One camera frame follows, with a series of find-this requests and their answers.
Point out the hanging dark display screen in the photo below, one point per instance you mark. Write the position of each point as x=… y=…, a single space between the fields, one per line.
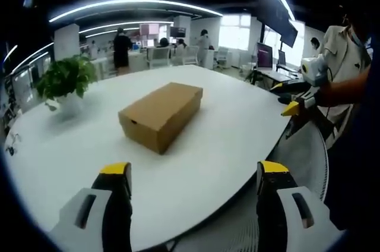
x=289 y=33

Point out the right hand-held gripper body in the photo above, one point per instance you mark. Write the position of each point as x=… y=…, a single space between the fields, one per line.
x=314 y=69

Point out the small computer monitor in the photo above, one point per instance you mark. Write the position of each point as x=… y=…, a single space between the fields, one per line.
x=282 y=58

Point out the dark wall monitor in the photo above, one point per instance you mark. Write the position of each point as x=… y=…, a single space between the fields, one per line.
x=178 y=32

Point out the brown cardboard shoe box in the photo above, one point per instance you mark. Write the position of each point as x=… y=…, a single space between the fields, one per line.
x=166 y=106

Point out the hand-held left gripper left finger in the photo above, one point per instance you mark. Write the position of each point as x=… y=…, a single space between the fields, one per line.
x=118 y=204

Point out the green potted plant white pot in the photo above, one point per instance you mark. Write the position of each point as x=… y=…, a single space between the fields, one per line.
x=66 y=79

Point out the white office chair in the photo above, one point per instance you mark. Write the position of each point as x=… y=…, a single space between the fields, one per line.
x=158 y=57
x=191 y=55
x=223 y=56

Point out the white mesh chair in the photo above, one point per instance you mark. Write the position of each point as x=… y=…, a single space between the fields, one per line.
x=302 y=160

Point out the pink wall display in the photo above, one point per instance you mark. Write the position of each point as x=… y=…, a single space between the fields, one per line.
x=150 y=30

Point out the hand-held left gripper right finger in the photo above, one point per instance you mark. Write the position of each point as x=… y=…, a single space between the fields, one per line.
x=273 y=204

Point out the office desk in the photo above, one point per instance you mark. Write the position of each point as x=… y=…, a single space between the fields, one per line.
x=276 y=76

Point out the computer monitor purple screen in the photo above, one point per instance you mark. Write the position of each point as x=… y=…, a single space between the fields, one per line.
x=264 y=55

